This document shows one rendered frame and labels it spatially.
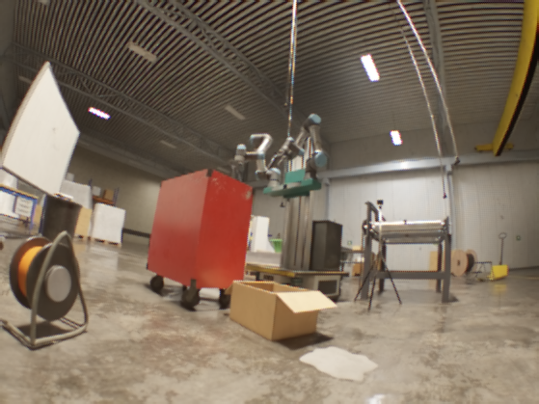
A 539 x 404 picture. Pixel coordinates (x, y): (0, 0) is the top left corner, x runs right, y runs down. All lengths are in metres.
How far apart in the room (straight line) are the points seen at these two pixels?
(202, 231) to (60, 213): 1.55
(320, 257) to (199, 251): 1.27
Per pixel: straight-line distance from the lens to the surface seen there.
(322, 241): 2.36
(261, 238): 6.31
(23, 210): 6.97
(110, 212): 8.91
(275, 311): 1.15
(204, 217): 1.53
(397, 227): 2.76
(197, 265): 1.51
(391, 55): 10.80
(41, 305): 0.88
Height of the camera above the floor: 0.41
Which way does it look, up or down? 14 degrees up
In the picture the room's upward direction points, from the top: 6 degrees clockwise
